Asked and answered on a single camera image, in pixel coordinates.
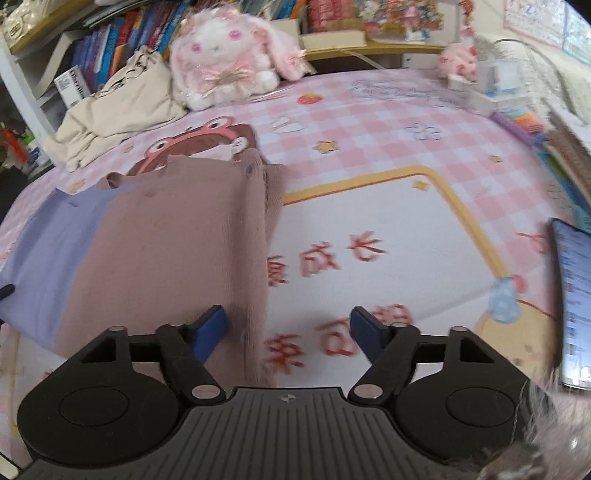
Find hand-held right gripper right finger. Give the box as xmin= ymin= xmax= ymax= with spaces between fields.
xmin=347 ymin=306 xmax=491 ymax=407

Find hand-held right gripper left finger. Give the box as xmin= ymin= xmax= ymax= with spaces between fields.
xmin=81 ymin=305 xmax=230 ymax=405

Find purple and pink sweater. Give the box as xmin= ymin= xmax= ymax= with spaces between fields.
xmin=0 ymin=148 xmax=289 ymax=384

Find fluffy pale cloth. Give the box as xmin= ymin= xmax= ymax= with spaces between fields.
xmin=462 ymin=374 xmax=591 ymax=480

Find cream printed garment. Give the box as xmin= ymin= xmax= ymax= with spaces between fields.
xmin=44 ymin=46 xmax=190 ymax=172

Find smartphone with lit screen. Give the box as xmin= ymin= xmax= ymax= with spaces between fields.
xmin=551 ymin=218 xmax=591 ymax=393

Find white labelled box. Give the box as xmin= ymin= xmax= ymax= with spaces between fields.
xmin=54 ymin=66 xmax=90 ymax=109

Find pack of coloured markers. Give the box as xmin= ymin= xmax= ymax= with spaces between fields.
xmin=490 ymin=108 xmax=550 ymax=147

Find stack of notebooks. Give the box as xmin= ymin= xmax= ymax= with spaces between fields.
xmin=531 ymin=104 xmax=591 ymax=217

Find row of colourful books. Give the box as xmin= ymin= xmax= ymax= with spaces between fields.
xmin=69 ymin=0 xmax=195 ymax=93

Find white ceramic ornament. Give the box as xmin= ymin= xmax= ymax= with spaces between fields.
xmin=0 ymin=0 xmax=47 ymax=40

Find white pink plush bunny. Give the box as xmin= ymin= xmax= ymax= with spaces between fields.
xmin=168 ymin=7 xmax=309 ymax=112

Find small pink plush pig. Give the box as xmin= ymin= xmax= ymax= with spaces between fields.
xmin=438 ymin=42 xmax=481 ymax=81

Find white thick book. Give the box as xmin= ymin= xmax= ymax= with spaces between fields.
xmin=300 ymin=30 xmax=370 ymax=51

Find sparkly flower ornament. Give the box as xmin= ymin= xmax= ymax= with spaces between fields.
xmin=355 ymin=0 xmax=444 ymax=44

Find red boxed book set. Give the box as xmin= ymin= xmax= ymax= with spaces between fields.
xmin=307 ymin=0 xmax=356 ymax=33

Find wall poster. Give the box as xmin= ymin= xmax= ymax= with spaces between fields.
xmin=503 ymin=0 xmax=591 ymax=70

